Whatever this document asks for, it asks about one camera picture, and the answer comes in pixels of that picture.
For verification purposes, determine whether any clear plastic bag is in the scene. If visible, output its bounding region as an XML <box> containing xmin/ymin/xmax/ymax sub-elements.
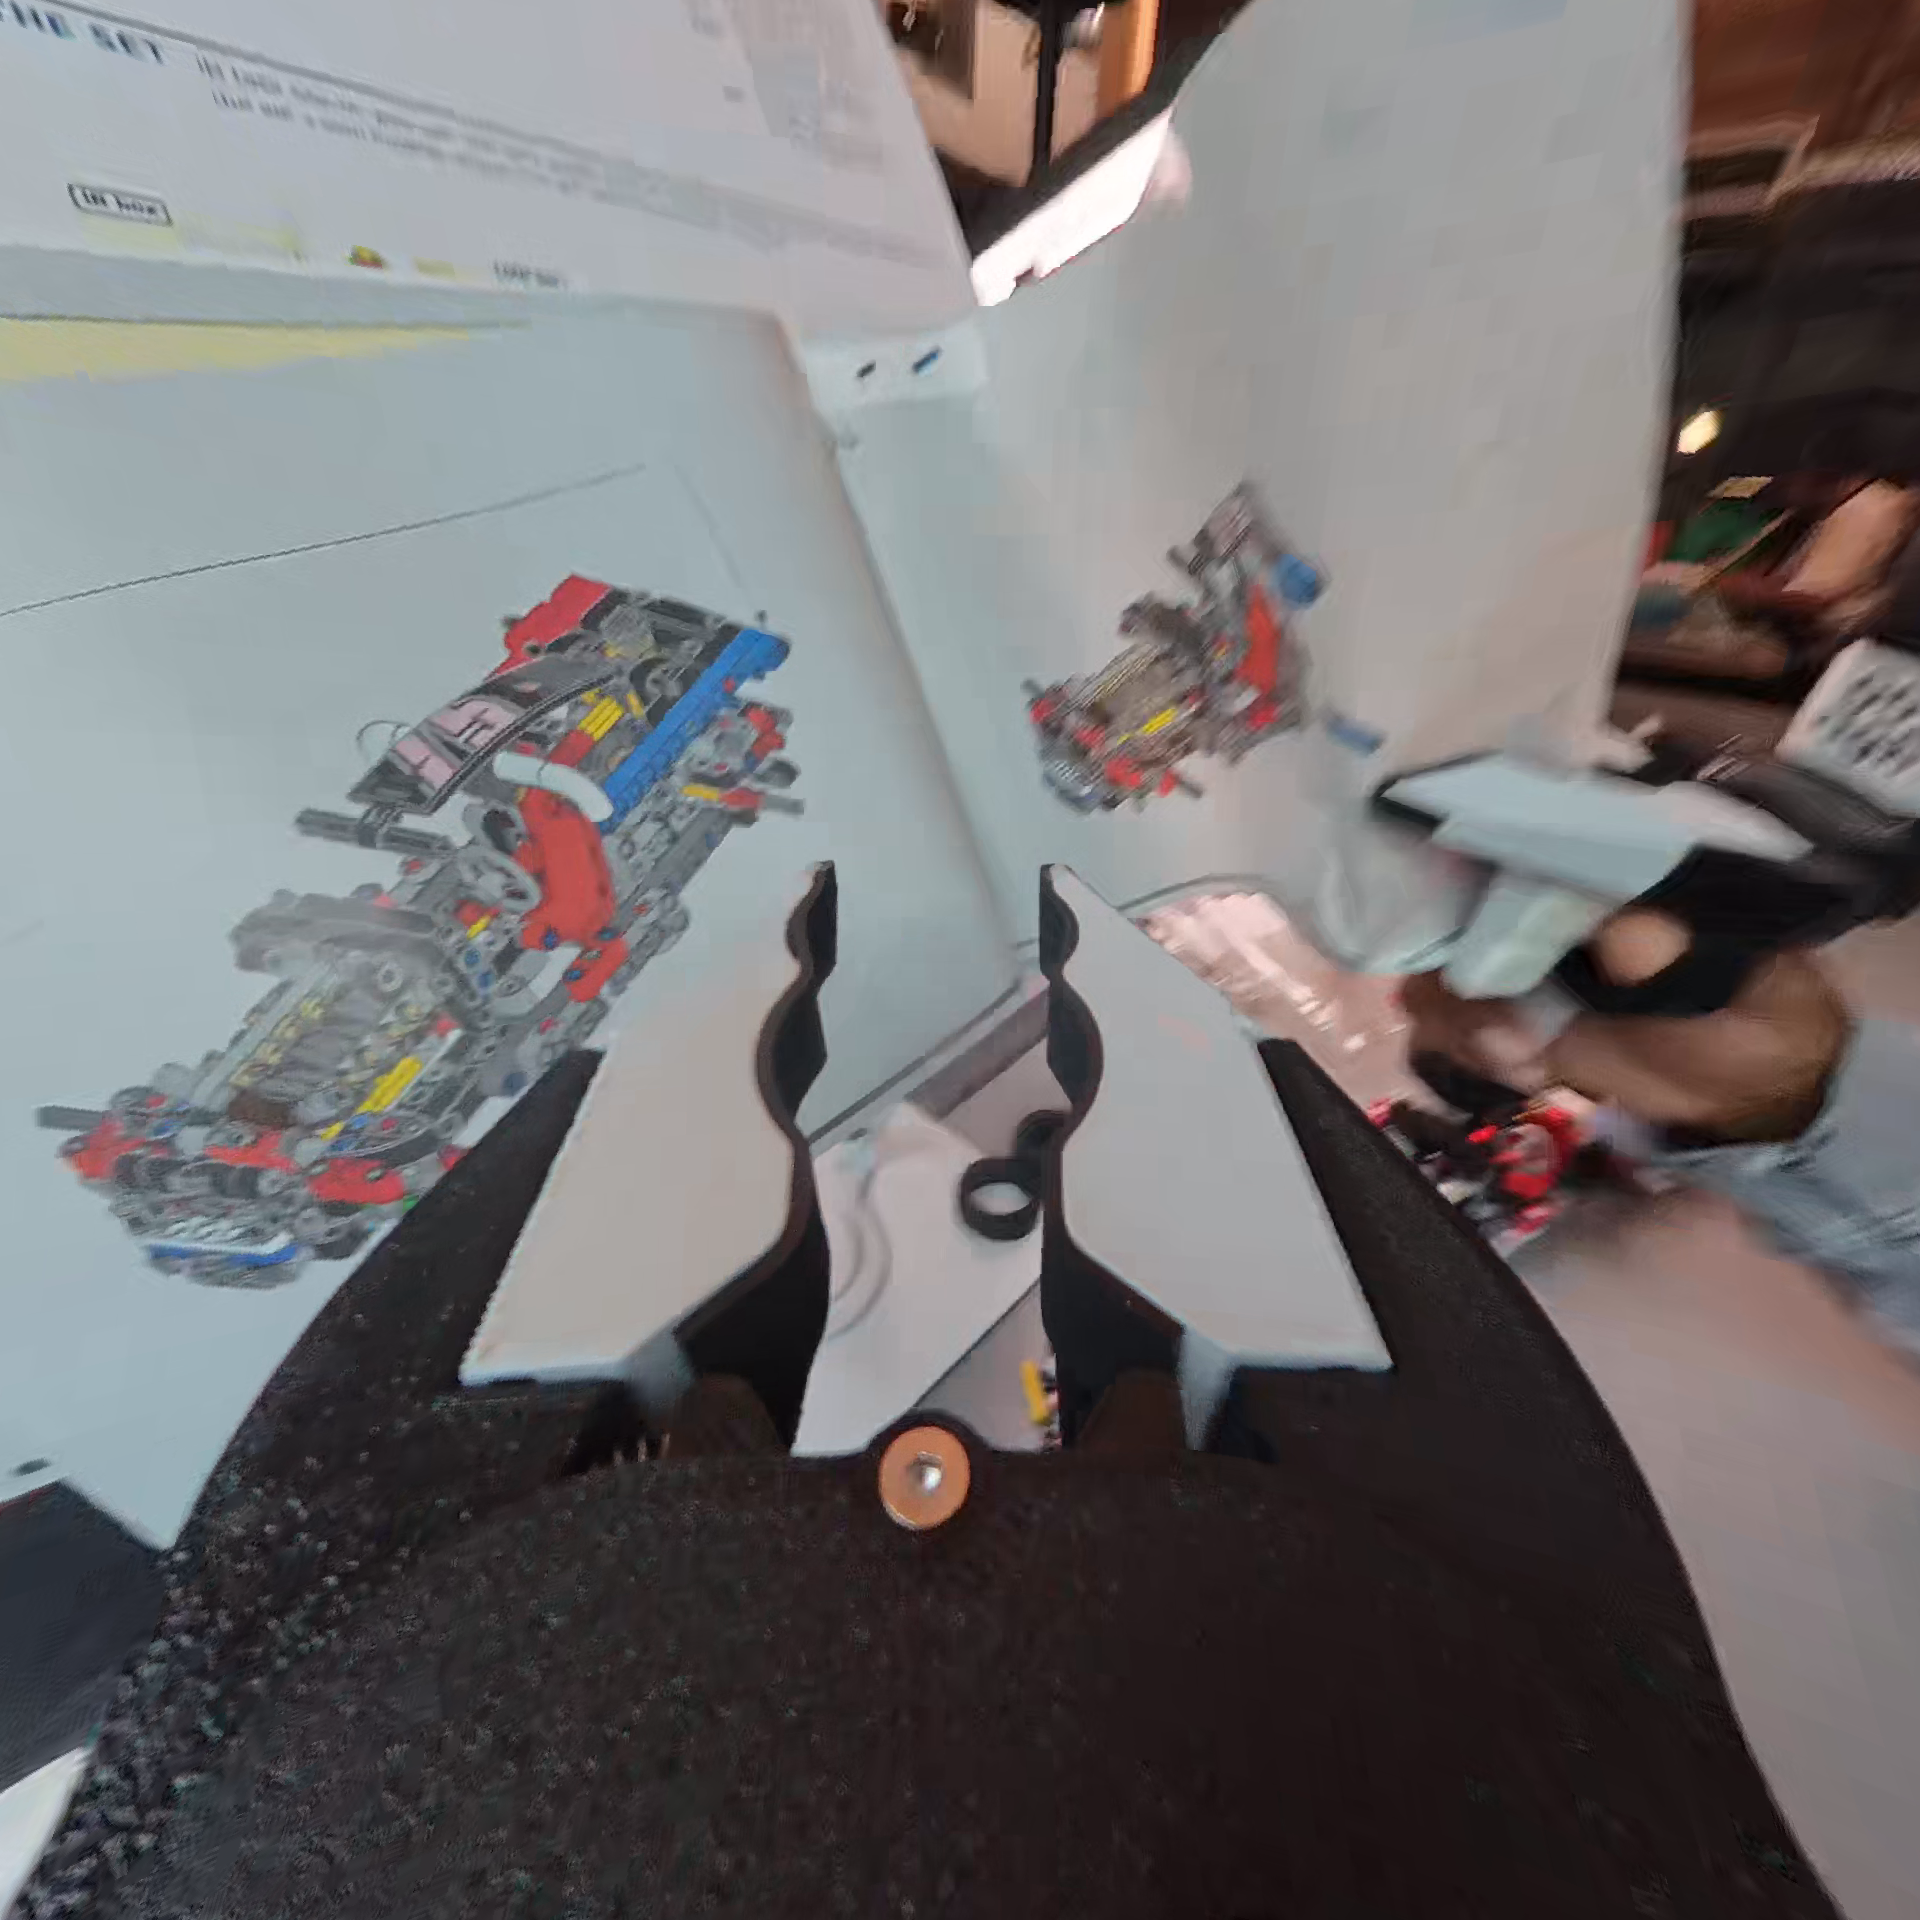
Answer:
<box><xmin>1137</xmin><ymin>885</ymin><xmax>1410</xmax><ymax>1068</ymax></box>

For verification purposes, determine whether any white printed paper sheet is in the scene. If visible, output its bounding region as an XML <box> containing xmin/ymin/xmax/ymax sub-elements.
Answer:
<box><xmin>0</xmin><ymin>0</ymin><xmax>978</xmax><ymax>339</ymax></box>

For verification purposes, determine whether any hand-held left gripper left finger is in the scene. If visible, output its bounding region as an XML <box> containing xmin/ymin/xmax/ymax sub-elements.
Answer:
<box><xmin>460</xmin><ymin>862</ymin><xmax>835</xmax><ymax>1449</ymax></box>

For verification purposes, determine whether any grey desk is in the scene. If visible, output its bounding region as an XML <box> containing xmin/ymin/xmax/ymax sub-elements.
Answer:
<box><xmin>794</xmin><ymin>1036</ymin><xmax>1920</xmax><ymax>1920</ymax></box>

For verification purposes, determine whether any white metal book stand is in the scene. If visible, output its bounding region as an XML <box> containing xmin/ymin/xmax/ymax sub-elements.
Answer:
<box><xmin>794</xmin><ymin>885</ymin><xmax>1245</xmax><ymax>1459</ymax></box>

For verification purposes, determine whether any partly built toy car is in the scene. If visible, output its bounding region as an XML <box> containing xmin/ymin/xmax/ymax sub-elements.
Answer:
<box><xmin>1372</xmin><ymin>1088</ymin><xmax>1636</xmax><ymax>1240</ymax></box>

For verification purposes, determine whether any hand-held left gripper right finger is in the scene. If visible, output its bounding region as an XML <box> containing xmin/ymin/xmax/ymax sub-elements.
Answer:
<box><xmin>1037</xmin><ymin>865</ymin><xmax>1394</xmax><ymax>1453</ymax></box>

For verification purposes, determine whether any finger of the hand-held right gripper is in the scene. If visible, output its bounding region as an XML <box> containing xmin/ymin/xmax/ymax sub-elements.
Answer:
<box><xmin>1366</xmin><ymin>756</ymin><xmax>1805</xmax><ymax>905</ymax></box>
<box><xmin>1316</xmin><ymin>840</ymin><xmax>1625</xmax><ymax>1002</ymax></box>

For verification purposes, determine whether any person's right hand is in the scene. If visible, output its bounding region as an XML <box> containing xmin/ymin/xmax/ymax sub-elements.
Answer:
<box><xmin>1402</xmin><ymin>913</ymin><xmax>1857</xmax><ymax>1134</ymax></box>

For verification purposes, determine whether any toy instruction booklet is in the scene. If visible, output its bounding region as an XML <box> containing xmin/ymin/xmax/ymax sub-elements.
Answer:
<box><xmin>0</xmin><ymin>0</ymin><xmax>1687</xmax><ymax>1545</ymax></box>

